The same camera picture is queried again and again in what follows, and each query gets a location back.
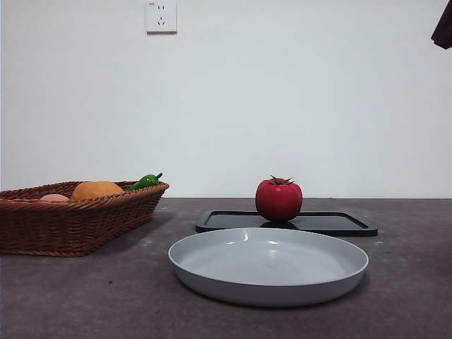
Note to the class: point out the brown wicker basket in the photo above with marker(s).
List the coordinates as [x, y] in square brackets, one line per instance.
[70, 226]

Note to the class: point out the grey round plate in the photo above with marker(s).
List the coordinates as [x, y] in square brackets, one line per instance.
[268, 286]

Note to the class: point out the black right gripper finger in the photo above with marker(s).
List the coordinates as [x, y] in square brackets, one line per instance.
[445, 31]

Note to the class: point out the red toy tomato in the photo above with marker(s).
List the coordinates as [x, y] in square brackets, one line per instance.
[279, 201]

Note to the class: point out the pale pink egg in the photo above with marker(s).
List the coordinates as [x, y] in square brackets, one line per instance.
[54, 198]

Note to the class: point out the green chili pepper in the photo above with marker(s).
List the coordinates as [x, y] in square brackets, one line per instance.
[144, 182]

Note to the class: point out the white wall socket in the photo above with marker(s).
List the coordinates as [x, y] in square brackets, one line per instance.
[161, 16]

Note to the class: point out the black rectangular tray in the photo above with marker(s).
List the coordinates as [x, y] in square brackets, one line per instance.
[335, 224]

